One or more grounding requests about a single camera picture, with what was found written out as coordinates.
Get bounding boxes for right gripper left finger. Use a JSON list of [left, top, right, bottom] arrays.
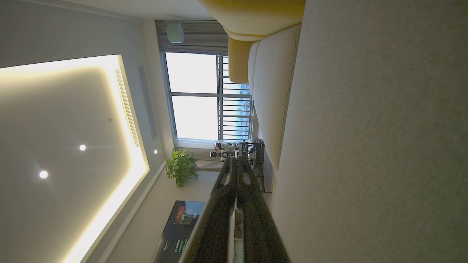
[[178, 156, 238, 263]]

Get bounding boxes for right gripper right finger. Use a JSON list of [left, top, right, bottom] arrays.
[[237, 156, 292, 263]]

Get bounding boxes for black television screen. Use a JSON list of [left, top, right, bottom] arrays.
[[152, 200, 206, 263]]

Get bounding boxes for green potted plant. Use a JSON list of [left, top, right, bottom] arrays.
[[165, 147, 199, 188]]

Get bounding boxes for black metal side table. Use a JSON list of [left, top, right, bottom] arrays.
[[210, 138, 273, 194]]

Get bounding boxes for window with railing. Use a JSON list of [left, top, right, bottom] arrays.
[[161, 51, 255, 144]]

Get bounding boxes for small grey sofa seat cushion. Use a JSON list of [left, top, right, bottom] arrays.
[[248, 24, 302, 170]]

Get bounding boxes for large grey sofa seat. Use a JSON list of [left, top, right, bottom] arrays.
[[271, 0, 468, 263]]

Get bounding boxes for yellow sofa cushion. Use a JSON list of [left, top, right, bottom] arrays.
[[228, 36, 255, 84], [197, 0, 306, 42]]

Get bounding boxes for grey curtain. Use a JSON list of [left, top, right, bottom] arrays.
[[155, 20, 229, 55]]

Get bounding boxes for white round wall device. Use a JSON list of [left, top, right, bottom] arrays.
[[166, 22, 184, 44]]

